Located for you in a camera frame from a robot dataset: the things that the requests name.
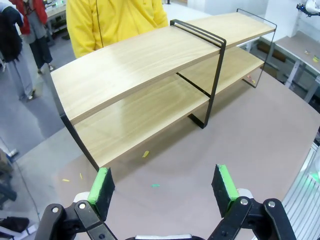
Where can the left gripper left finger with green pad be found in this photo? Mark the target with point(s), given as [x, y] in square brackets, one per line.
[101, 192]

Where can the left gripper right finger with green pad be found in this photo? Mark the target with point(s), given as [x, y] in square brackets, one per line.
[223, 190]

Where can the person's right forearm yellow sleeve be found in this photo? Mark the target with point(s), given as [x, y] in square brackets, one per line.
[80, 42]

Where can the person's left forearm yellow sleeve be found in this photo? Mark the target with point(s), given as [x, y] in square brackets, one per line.
[161, 17]

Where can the green paper scrap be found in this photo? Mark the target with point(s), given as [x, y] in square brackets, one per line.
[155, 185]

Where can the black bag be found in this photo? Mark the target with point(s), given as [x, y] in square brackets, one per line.
[13, 223]

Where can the brown box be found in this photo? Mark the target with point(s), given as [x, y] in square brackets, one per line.
[273, 53]

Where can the white work table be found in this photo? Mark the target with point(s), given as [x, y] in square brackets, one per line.
[297, 50]

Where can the small yellow green object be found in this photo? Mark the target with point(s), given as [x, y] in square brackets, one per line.
[316, 59]

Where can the person dark top grey trousers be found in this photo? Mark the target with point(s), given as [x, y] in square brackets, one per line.
[15, 55]

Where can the person in yellow hoodie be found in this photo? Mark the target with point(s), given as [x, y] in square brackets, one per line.
[117, 20]

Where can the person in red jacket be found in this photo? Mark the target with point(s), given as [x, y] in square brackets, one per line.
[35, 30]

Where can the wooden shelf unit black frame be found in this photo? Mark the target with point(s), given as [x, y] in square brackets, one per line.
[232, 27]
[130, 65]

